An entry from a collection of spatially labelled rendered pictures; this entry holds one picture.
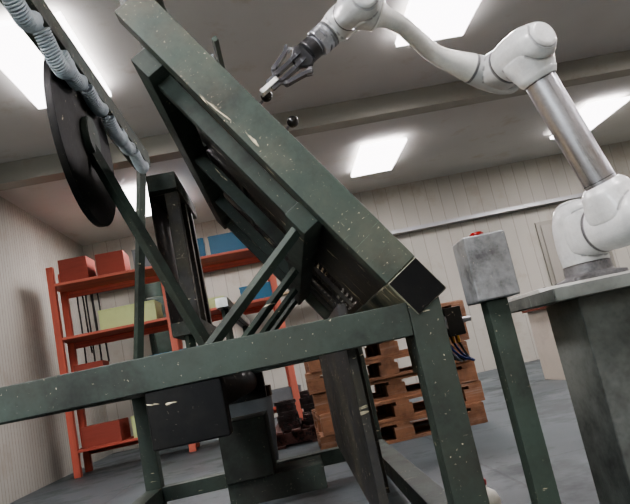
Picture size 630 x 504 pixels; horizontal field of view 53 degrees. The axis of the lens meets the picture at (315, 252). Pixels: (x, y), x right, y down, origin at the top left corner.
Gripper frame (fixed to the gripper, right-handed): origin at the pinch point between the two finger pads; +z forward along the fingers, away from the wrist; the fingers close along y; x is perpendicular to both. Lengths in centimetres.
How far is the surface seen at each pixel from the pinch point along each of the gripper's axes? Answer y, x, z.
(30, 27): -74, 11, 40
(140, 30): -31.2, -17.6, 19.9
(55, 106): -66, 44, 51
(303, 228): 42, -12, 26
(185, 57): -16.3, -17.6, 16.3
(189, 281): -2, 138, 63
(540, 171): 125, 823, -470
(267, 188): 24.5, -4.6, 24.0
